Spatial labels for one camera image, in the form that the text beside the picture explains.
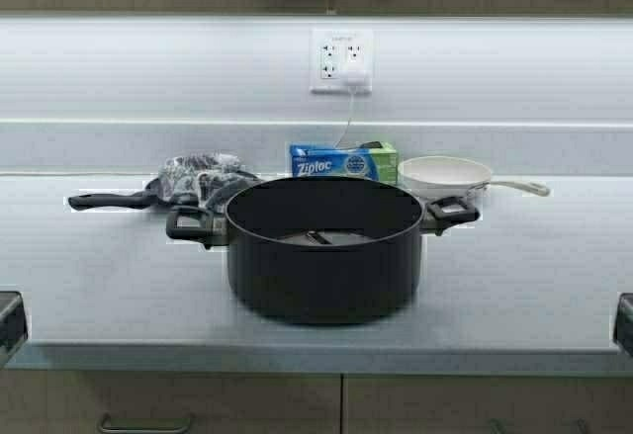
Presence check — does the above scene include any left drawer metal handle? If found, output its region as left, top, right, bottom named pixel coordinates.
left=97, top=413, right=196, bottom=434

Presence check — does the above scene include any wooden drawer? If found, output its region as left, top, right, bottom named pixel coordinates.
left=341, top=376, right=632, bottom=433
left=1, top=370, right=341, bottom=433

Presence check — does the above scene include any right wooden drawer front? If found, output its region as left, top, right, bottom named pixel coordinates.
left=341, top=376, right=632, bottom=433

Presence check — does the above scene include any right drawer metal handle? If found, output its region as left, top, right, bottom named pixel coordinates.
left=487, top=419, right=593, bottom=434

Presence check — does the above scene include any left wooden drawer front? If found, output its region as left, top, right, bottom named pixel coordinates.
left=1, top=370, right=341, bottom=433

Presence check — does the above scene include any white plug adapter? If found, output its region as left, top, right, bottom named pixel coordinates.
left=341, top=69, right=371, bottom=87

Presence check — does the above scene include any white power cable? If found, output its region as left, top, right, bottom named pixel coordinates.
left=334, top=83, right=357, bottom=151

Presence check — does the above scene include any white frying pan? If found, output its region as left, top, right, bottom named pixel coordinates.
left=398, top=156, right=551, bottom=200

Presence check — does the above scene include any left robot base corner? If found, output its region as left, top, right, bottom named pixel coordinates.
left=0, top=291, right=29, bottom=368

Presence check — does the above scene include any drawer metal handle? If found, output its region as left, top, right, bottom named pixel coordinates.
left=97, top=413, right=196, bottom=434
left=487, top=419, right=593, bottom=434

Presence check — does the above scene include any grey patterned dish towel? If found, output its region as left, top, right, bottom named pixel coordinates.
left=158, top=152, right=262, bottom=207

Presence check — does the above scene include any blue Ziploc bag box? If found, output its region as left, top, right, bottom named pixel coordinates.
left=289, top=141, right=400, bottom=185

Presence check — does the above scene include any black frying pan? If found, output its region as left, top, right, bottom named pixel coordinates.
left=67, top=171, right=263, bottom=212

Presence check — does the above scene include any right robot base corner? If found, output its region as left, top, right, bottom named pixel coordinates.
left=612, top=293, right=633, bottom=356

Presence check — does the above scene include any black cooking pot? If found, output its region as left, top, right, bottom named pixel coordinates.
left=166, top=176, right=480, bottom=326

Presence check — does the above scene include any white wall outlet plate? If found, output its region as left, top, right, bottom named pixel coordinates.
left=309, top=29, right=374, bottom=95

